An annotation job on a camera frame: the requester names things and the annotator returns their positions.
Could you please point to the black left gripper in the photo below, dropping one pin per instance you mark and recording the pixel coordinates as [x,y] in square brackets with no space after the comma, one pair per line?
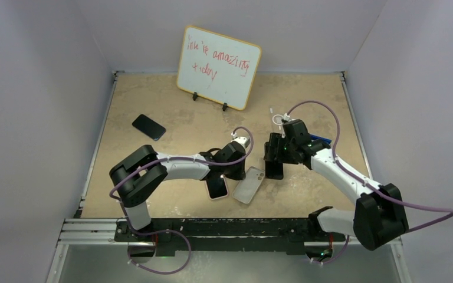
[239,175]

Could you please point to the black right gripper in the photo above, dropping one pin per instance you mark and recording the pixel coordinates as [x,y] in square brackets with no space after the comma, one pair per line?
[276,141]

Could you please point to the green phone black screen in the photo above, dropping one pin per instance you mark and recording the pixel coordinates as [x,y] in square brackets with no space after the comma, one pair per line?
[218,189]

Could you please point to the beige phone case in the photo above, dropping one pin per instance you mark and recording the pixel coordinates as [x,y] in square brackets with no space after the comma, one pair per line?
[248,187]

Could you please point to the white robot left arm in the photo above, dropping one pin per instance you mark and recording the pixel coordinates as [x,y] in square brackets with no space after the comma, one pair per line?
[139,174]

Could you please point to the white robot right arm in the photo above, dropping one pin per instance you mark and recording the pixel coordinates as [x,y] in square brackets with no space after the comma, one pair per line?
[378,216]

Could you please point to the clear magsafe phone case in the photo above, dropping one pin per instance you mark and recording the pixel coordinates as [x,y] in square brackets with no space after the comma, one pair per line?
[276,115]

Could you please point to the blue black stapler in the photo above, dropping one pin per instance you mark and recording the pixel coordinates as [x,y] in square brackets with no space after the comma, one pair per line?
[322,138]

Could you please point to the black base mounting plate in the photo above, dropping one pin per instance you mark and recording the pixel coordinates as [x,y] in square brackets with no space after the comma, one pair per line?
[293,236]

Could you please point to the yellow framed whiteboard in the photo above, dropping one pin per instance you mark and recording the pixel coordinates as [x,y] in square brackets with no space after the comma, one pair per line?
[217,67]

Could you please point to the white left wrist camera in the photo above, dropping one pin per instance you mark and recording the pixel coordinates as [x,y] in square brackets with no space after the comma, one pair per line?
[244,141]

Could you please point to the aluminium frame rail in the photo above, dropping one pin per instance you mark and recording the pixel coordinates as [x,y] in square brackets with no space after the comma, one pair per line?
[90,230]

